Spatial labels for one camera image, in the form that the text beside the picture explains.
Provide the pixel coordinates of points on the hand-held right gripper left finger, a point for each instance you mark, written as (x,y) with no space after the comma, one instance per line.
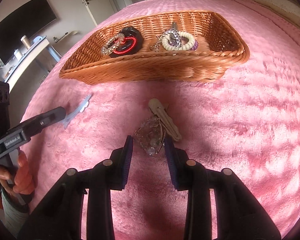
(128,160)

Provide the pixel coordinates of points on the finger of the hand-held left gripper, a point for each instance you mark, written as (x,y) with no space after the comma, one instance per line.
(46,118)

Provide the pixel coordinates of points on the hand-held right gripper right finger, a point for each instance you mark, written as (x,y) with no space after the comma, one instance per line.
(171,163)

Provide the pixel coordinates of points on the crystal rhinestone hair clip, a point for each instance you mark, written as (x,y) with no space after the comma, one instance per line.
(150,136)

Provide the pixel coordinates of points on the light blue hair clip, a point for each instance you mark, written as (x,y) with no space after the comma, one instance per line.
(77,110)

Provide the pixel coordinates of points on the beige duckbill hair clip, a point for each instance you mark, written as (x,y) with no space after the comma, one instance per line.
(165,120)

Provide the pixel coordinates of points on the brown wicker basket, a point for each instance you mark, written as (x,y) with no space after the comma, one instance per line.
(155,65)

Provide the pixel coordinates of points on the person's left forearm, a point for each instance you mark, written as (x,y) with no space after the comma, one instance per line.
(12,211)

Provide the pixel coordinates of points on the person's left hand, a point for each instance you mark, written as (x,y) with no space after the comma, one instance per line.
(22,177)

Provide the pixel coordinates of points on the white curved desk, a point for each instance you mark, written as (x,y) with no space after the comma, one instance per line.
(27,63)

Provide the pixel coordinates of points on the white bottle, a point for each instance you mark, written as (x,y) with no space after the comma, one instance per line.
(18,54)

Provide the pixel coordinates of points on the pink plush blanket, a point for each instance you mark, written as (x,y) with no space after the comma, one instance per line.
(240,130)

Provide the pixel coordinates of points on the gold thermos bottle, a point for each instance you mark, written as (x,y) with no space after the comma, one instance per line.
(25,41)

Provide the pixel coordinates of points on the white patterned pillow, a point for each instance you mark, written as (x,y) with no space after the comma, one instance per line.
(272,1)

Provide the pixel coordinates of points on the black wall television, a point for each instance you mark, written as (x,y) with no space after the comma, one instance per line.
(22,27)

